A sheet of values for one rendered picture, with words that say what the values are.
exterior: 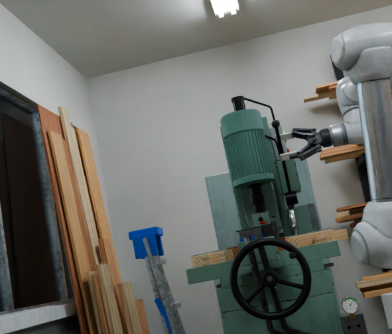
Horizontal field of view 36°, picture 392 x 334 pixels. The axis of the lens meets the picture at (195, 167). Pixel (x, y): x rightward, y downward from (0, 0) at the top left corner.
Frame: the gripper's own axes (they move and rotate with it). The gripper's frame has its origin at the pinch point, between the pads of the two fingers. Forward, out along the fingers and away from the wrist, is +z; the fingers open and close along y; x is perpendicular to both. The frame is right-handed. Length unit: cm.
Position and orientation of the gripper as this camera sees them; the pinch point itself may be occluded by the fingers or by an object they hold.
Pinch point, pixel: (280, 147)
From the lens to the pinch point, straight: 246.3
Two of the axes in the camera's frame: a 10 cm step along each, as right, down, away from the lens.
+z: -9.7, 2.1, 1.3
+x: -2.5, -7.8, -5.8
